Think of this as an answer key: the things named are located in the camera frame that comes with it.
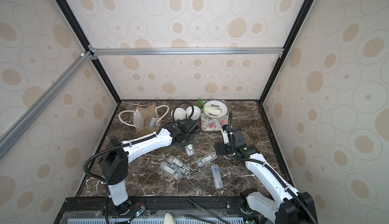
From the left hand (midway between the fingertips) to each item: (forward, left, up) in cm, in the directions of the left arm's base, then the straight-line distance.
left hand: (195, 140), depth 85 cm
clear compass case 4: (-14, +13, -9) cm, 21 cm away
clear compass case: (+16, +28, -6) cm, 33 cm away
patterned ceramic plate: (+38, -16, -10) cm, 43 cm away
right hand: (-2, -18, 0) cm, 18 cm away
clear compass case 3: (-10, +10, -9) cm, 17 cm away
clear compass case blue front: (-16, -12, -11) cm, 23 cm away
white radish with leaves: (+30, -10, -7) cm, 32 cm away
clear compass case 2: (-4, +3, -3) cm, 6 cm away
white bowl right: (+27, 0, -9) cm, 29 cm away
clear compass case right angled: (-7, -6, -9) cm, 13 cm away
